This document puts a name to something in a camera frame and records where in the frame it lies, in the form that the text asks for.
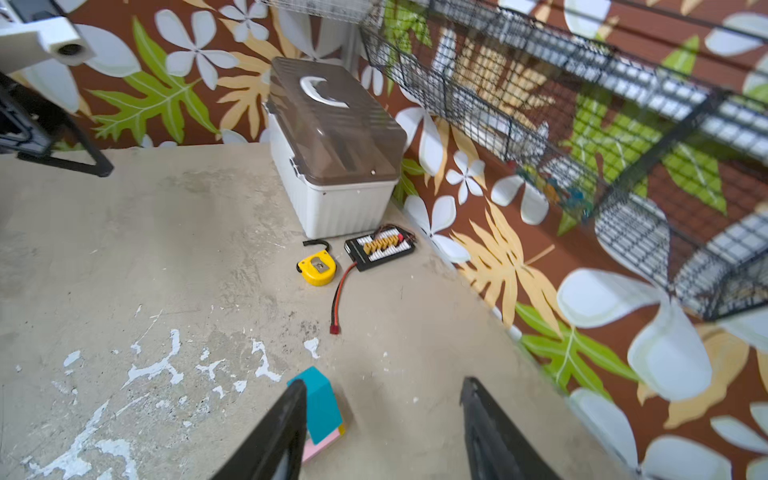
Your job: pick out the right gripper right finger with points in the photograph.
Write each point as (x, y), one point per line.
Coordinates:
(496, 448)

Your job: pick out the pink block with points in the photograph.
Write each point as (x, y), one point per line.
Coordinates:
(312, 449)

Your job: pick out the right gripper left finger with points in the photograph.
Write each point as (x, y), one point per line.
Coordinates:
(274, 449)

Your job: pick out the brown lid tool box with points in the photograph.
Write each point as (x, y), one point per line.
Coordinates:
(337, 150)

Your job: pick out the yellow tape measure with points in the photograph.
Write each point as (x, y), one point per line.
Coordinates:
(318, 269)

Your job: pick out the black wire basket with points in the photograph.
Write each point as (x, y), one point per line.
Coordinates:
(669, 167)

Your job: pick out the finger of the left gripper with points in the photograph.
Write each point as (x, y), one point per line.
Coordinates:
(31, 126)

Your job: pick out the black orange battery charger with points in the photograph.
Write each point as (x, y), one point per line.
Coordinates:
(389, 242)

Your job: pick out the teal wedge block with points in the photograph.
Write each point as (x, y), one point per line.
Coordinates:
(323, 414)

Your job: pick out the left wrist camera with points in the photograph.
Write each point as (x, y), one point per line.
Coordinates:
(36, 31)

